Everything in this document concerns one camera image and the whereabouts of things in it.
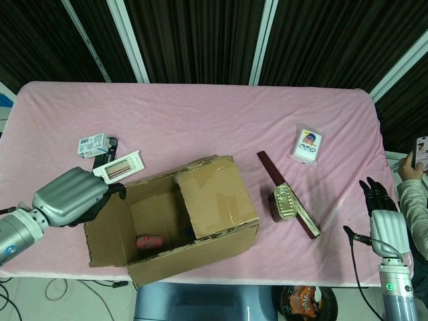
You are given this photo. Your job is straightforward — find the white blue equipment box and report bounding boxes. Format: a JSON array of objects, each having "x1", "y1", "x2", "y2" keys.
[{"x1": 0, "y1": 82, "x2": 16, "y2": 134}]

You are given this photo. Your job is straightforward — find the white cartoon-print card pack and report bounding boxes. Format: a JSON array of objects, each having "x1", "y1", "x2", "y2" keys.
[{"x1": 289, "y1": 124, "x2": 326, "y2": 167}]

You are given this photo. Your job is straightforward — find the bystander striped sleeve forearm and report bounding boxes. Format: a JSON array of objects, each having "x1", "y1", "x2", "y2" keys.
[{"x1": 399, "y1": 179, "x2": 428, "y2": 255}]

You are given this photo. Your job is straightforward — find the pink tablecloth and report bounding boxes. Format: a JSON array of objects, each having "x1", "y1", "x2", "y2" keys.
[{"x1": 0, "y1": 81, "x2": 415, "y2": 288}]

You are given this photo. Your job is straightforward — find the brown cardboard shipping box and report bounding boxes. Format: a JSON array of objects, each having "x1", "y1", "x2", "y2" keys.
[{"x1": 83, "y1": 154, "x2": 261, "y2": 288}]

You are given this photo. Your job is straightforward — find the black round bin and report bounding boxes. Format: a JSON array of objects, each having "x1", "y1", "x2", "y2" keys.
[{"x1": 279, "y1": 284, "x2": 338, "y2": 321}]

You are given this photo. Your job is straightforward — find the thin white frame post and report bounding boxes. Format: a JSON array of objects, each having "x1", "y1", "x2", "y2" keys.
[{"x1": 62, "y1": 0, "x2": 111, "y2": 83}]

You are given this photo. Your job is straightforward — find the small white blue-print carton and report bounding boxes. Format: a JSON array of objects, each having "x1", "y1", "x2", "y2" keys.
[{"x1": 77, "y1": 132, "x2": 113, "y2": 159}]

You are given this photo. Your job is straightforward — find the pink sausage toy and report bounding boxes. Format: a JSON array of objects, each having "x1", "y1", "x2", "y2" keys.
[{"x1": 136, "y1": 235, "x2": 167, "y2": 250}]

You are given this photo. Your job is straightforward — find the black floor cable with plug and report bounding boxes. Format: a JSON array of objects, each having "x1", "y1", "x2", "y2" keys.
[{"x1": 80, "y1": 280, "x2": 130, "y2": 289}]

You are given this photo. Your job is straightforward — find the white packet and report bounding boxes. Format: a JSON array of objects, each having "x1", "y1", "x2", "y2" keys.
[{"x1": 92, "y1": 150, "x2": 144, "y2": 184}]

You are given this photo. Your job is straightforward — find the bystander bare hand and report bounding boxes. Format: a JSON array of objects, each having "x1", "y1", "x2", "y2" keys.
[{"x1": 397, "y1": 150, "x2": 424, "y2": 183}]

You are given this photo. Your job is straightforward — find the orange snack bag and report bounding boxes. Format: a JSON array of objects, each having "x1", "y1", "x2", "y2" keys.
[{"x1": 287, "y1": 286, "x2": 324, "y2": 317}]

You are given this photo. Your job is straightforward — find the gold rectangular tin can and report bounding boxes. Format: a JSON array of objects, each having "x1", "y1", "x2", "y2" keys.
[{"x1": 267, "y1": 183, "x2": 298, "y2": 222}]

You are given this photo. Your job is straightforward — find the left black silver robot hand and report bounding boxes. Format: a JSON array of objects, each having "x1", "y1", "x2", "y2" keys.
[{"x1": 32, "y1": 167, "x2": 127, "y2": 228}]

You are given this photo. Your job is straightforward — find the white smartphone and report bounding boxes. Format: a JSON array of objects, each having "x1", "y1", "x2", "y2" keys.
[{"x1": 415, "y1": 136, "x2": 428, "y2": 171}]

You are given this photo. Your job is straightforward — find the long dark red box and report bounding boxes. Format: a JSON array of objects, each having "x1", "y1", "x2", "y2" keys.
[{"x1": 256, "y1": 150, "x2": 322, "y2": 240}]

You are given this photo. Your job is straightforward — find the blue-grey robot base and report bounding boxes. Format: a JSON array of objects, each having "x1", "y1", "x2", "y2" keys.
[{"x1": 133, "y1": 281, "x2": 278, "y2": 321}]

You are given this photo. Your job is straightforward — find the black slotted metal plate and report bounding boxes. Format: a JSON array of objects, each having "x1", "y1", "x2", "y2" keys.
[{"x1": 90, "y1": 135, "x2": 119, "y2": 173}]

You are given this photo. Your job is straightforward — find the wide white frame post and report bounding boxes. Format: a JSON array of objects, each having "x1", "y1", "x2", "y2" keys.
[
  {"x1": 106, "y1": 0, "x2": 150, "y2": 84},
  {"x1": 249, "y1": 0, "x2": 278, "y2": 86}
]

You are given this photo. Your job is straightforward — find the black right hand cable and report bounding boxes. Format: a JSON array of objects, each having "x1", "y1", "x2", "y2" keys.
[{"x1": 347, "y1": 235, "x2": 385, "y2": 321}]

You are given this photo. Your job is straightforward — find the slanted white frame post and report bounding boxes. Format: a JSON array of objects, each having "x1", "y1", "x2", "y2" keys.
[{"x1": 369, "y1": 33, "x2": 428, "y2": 101}]

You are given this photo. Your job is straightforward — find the grey floor cable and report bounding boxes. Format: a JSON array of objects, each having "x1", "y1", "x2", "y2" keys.
[{"x1": 45, "y1": 278, "x2": 70, "y2": 300}]

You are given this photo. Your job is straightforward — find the white metal rack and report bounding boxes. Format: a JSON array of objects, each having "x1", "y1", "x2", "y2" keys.
[{"x1": 384, "y1": 150, "x2": 402, "y2": 201}]

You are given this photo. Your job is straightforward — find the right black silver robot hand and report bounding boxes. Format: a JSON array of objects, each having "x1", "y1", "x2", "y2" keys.
[{"x1": 343, "y1": 177, "x2": 411, "y2": 258}]

